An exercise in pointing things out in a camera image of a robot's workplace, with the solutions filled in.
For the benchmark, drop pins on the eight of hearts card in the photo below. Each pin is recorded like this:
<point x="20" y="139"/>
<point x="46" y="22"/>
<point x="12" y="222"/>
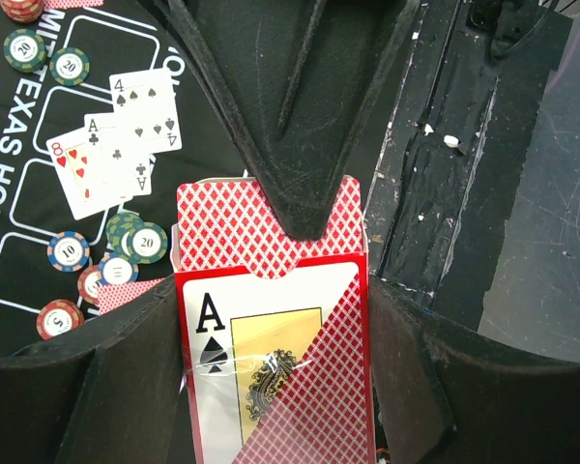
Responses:
<point x="79" y="169"/>

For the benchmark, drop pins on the green poker chip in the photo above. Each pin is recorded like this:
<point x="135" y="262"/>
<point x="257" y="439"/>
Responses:
<point x="69" y="66"/>
<point x="25" y="50"/>
<point x="138" y="241"/>

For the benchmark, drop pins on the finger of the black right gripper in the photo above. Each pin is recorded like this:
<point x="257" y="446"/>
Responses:
<point x="294" y="83"/>

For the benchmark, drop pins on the red playing card deck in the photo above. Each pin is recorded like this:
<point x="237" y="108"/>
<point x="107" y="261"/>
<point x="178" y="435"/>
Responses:
<point x="275" y="330"/>

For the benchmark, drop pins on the four of spades card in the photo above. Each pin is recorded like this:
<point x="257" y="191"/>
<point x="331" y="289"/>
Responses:
<point x="146" y="111"/>

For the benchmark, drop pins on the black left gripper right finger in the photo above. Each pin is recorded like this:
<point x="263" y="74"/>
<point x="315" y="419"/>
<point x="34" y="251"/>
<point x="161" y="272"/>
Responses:
<point x="450" y="395"/>

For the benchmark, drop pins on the red backed playing card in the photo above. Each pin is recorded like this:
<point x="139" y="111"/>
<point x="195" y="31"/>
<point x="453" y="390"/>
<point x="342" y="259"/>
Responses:
<point x="112" y="296"/>

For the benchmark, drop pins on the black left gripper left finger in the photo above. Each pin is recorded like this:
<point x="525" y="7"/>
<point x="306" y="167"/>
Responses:
<point x="109" y="391"/>

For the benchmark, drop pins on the black texas holdem poker mat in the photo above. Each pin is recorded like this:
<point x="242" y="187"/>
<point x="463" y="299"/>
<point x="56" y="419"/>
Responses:
<point x="128" y="36"/>

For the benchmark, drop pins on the blue poker chip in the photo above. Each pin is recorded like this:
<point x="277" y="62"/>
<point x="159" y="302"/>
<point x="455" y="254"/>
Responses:
<point x="68" y="252"/>
<point x="116" y="270"/>

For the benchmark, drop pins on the face up black card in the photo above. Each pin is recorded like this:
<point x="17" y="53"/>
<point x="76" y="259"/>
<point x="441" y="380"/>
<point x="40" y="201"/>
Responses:
<point x="125" y="169"/>

